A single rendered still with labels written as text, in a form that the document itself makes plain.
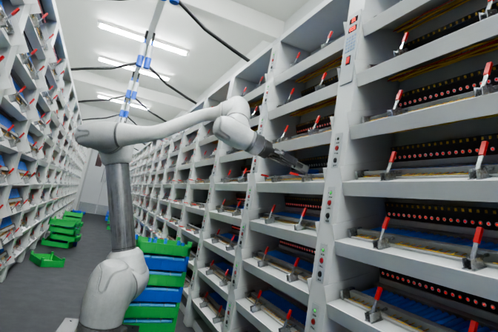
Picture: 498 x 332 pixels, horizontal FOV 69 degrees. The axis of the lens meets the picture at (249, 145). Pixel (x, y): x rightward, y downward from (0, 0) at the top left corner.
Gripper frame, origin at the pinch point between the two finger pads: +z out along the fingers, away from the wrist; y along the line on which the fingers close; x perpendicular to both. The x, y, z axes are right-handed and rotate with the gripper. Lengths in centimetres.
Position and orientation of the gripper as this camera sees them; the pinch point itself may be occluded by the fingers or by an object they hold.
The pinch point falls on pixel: (300, 167)
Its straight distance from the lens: 156.8
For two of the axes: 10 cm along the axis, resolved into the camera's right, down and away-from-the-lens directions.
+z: 8.5, 4.3, 3.1
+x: -3.6, 9.0, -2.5
